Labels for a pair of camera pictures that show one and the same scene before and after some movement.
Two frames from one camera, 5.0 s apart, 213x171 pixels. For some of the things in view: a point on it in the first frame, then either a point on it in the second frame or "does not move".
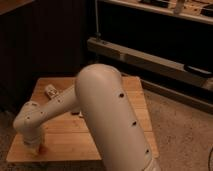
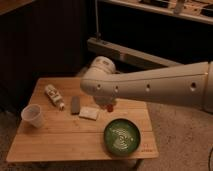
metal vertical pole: (97, 34) does not move
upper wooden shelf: (199, 10) does not move
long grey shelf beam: (151, 62) does not move
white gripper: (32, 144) to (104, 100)
